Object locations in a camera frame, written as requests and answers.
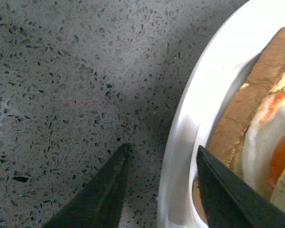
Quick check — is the white round plate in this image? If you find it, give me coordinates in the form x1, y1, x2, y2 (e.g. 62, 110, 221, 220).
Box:
157, 0, 285, 228

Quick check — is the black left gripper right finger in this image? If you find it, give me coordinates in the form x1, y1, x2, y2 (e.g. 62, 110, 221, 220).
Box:
197, 146, 285, 228

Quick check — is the fried egg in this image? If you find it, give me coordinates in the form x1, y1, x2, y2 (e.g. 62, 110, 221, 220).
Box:
241, 91, 285, 199

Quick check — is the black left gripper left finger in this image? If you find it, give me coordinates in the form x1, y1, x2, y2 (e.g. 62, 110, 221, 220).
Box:
43, 144, 131, 228

